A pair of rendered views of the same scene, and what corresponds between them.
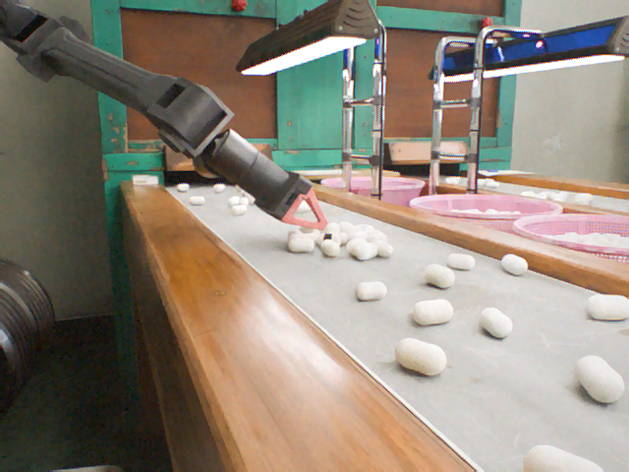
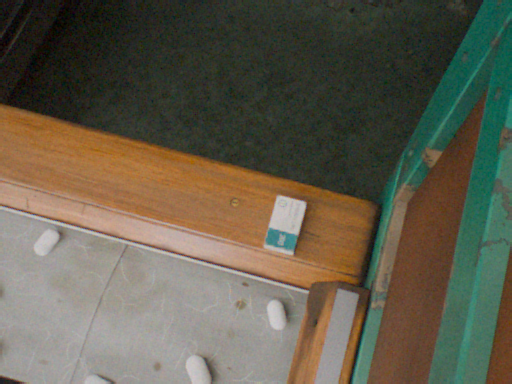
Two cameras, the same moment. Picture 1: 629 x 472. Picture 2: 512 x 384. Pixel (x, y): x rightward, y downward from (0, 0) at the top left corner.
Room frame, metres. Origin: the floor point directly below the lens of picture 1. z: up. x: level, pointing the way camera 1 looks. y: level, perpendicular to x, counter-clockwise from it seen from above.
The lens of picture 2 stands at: (1.48, 0.24, 1.59)
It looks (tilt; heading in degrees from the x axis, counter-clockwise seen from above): 73 degrees down; 128
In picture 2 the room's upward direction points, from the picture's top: 2 degrees counter-clockwise
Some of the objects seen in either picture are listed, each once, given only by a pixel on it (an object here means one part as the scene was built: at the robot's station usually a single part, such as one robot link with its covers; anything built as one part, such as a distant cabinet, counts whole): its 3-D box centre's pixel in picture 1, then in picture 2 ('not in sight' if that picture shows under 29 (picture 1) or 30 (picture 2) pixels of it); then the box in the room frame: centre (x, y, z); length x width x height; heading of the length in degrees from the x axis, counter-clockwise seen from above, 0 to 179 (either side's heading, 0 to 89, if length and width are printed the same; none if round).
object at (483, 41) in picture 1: (483, 131); not in sight; (1.30, -0.41, 0.90); 0.20 x 0.19 x 0.45; 21
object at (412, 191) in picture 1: (371, 200); not in sight; (1.39, -0.16, 0.72); 0.27 x 0.27 x 0.10
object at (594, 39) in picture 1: (513, 54); not in sight; (1.33, -0.48, 1.08); 0.62 x 0.08 x 0.07; 21
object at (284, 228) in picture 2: (144, 180); (285, 225); (1.38, 0.42, 0.77); 0.06 x 0.04 x 0.02; 111
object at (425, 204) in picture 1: (482, 228); not in sight; (0.98, -0.32, 0.72); 0.27 x 0.27 x 0.10
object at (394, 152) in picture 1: (428, 152); not in sight; (1.77, -0.38, 0.83); 0.30 x 0.06 x 0.07; 111
